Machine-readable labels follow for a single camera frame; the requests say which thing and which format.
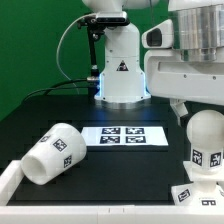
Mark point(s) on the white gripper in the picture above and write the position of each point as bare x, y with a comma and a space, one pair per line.
169, 77

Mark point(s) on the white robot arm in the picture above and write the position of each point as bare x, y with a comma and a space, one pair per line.
181, 59

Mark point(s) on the white lamp shade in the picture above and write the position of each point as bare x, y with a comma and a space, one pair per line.
56, 151

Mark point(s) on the white marker sheet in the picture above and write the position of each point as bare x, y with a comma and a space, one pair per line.
124, 136

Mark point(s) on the white lamp bulb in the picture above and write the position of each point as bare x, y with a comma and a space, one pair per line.
205, 131

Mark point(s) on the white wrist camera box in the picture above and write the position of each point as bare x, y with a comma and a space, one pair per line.
160, 36

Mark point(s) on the black camera on stand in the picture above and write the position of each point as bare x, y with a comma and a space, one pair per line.
95, 25

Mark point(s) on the white lamp base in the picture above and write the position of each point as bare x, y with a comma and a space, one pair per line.
206, 188

